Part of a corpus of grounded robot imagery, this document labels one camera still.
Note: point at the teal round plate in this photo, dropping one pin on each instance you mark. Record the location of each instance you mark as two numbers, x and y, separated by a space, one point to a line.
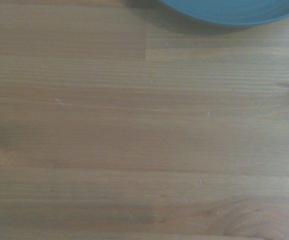
234 11

